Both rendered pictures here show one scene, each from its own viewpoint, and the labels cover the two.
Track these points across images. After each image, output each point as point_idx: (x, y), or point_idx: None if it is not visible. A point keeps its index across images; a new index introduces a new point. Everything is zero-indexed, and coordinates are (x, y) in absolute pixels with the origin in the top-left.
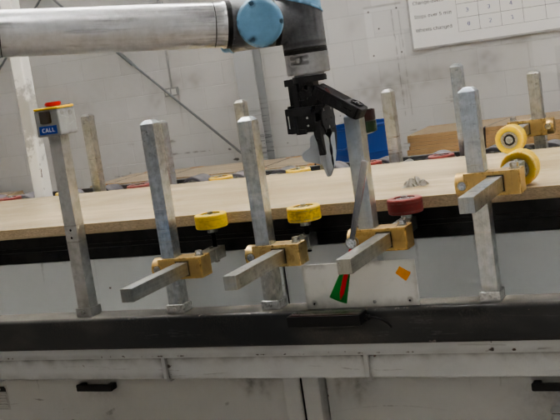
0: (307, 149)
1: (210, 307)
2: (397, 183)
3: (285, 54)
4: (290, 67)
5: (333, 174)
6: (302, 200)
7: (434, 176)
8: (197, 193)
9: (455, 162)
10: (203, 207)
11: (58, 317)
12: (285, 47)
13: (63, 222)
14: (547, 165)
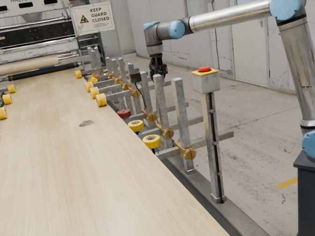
0: (164, 79)
1: (179, 167)
2: (77, 130)
3: (161, 43)
4: (162, 48)
5: (9, 171)
6: (113, 134)
7: (61, 130)
8: (50, 204)
9: (14, 143)
10: (122, 158)
11: (233, 209)
12: (161, 41)
13: (219, 144)
14: (56, 117)
